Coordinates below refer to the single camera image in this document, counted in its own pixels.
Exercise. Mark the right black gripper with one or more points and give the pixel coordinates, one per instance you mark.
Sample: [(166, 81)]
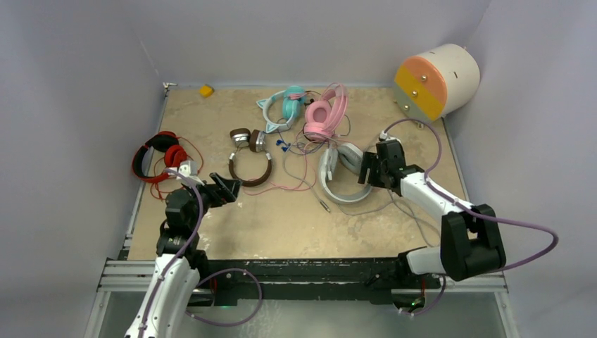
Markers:
[(370, 160)]

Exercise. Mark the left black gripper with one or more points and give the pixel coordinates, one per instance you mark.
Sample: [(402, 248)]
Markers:
[(218, 196)]

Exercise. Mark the white grey headphones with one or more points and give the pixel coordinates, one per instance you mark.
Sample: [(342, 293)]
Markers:
[(338, 171)]

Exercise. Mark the brown silver headphones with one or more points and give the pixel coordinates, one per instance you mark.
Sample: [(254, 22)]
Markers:
[(251, 162)]

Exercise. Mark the pink headphones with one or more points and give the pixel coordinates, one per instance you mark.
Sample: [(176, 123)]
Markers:
[(324, 115)]

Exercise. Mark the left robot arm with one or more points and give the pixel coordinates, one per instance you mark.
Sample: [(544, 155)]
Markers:
[(179, 264)]

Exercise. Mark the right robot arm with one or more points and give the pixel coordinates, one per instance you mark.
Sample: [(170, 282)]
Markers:
[(470, 240)]

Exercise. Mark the red black headphones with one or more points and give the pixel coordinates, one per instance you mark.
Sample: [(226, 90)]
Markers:
[(167, 143)]

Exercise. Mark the teal cat ear headphones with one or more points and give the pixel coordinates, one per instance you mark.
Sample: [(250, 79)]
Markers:
[(293, 99)]

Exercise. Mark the round pastel drawer cabinet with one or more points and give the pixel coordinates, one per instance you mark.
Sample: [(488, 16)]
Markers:
[(432, 84)]

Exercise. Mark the small yellow block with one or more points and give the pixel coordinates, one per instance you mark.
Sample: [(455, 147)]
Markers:
[(206, 91)]

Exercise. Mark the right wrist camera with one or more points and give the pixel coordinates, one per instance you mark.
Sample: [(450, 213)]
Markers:
[(384, 136)]

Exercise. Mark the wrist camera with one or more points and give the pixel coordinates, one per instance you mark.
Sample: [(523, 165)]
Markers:
[(384, 136), (187, 172)]

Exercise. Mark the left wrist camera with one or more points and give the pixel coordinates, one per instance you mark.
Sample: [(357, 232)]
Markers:
[(187, 172)]

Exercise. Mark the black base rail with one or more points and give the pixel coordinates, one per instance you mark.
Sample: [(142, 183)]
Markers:
[(378, 280)]

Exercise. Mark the aluminium frame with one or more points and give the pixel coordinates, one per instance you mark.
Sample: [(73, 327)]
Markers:
[(477, 307)]

